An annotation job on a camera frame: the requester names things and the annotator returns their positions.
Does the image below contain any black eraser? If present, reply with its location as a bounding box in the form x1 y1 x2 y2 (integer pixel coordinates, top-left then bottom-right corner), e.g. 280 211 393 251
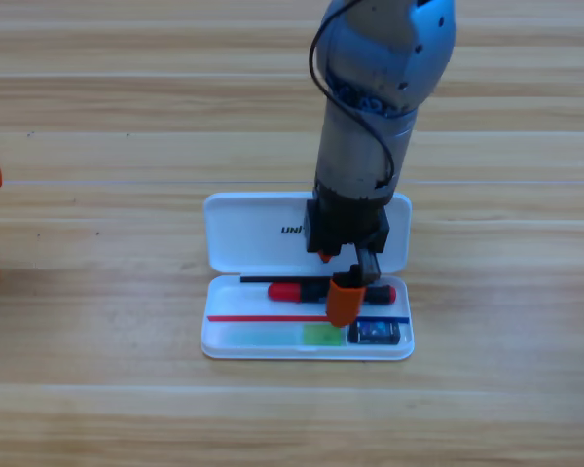
347 318 402 345

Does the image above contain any white Unitree pencil case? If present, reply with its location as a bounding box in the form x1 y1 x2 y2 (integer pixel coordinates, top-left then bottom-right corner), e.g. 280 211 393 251
200 191 416 362

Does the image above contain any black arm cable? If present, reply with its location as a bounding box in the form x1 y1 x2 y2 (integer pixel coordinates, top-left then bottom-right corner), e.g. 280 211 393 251
308 0 395 189

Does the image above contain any green highlighter pen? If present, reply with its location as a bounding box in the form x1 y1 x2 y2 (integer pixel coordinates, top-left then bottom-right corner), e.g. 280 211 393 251
223 323 347 348

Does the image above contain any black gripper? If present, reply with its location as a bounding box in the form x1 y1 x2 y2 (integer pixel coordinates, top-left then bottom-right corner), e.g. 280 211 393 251
305 187 395 328

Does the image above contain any black marker with red cap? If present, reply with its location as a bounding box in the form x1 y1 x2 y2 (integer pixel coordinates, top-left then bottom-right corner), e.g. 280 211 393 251
267 281 398 305

